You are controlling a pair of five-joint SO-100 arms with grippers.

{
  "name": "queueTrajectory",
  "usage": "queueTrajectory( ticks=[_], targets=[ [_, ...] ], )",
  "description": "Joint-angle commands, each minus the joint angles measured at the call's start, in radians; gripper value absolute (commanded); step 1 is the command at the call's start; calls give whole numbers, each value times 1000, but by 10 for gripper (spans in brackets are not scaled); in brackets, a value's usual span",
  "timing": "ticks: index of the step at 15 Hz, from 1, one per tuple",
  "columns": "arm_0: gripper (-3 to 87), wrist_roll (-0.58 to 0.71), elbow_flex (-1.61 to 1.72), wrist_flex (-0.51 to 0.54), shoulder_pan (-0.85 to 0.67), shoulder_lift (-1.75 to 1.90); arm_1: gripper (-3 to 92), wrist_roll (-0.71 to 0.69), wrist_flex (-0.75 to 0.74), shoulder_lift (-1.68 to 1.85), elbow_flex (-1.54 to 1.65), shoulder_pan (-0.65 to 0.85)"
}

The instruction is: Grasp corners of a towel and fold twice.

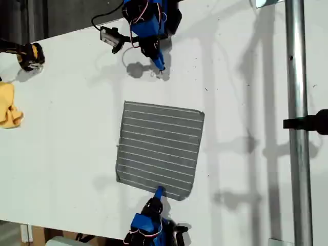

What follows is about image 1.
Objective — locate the grey striped towel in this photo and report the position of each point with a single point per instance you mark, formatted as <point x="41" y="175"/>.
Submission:
<point x="159" y="148"/>

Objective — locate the white box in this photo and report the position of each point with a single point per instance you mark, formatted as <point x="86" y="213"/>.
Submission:
<point x="61" y="242"/>

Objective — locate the brown cardboard box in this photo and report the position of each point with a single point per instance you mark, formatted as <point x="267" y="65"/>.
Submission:
<point x="38" y="237"/>

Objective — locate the black yellow power drill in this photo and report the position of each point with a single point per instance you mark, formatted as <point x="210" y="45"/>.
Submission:
<point x="30" y="55"/>

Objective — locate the white table leg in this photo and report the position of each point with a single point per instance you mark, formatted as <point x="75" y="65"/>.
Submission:
<point x="25" y="233"/>

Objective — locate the dark shelving unit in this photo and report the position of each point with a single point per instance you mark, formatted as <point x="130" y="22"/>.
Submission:
<point x="15" y="20"/>

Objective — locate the yellow cloth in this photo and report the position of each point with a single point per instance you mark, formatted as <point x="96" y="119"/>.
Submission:
<point x="7" y="107"/>

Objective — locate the black clamp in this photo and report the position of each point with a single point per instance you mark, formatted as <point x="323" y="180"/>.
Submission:
<point x="315" y="121"/>

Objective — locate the black camera stalk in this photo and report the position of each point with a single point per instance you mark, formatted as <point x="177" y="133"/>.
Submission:
<point x="125" y="41"/>

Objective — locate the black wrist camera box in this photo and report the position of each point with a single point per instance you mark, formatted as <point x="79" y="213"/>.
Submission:
<point x="179" y="237"/>
<point x="109" y="37"/>

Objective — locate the steel post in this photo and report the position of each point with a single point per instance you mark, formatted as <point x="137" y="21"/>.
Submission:
<point x="297" y="77"/>

